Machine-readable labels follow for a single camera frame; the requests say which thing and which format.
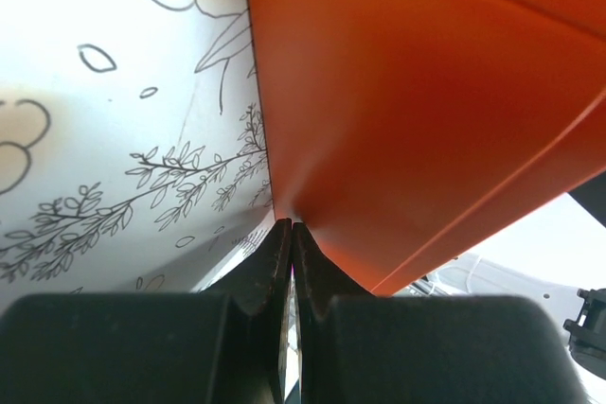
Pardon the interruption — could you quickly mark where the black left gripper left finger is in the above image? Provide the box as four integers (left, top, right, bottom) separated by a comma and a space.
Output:
1, 219, 292, 403

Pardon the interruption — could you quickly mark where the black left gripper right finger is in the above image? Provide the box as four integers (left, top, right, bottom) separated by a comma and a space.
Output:
292, 223, 586, 403

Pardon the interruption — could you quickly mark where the floral table mat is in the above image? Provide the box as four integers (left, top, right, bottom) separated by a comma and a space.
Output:
1, 0, 272, 305

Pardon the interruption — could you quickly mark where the orange lollipop tray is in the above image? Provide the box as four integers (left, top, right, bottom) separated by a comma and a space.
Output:
249, 0, 605, 295

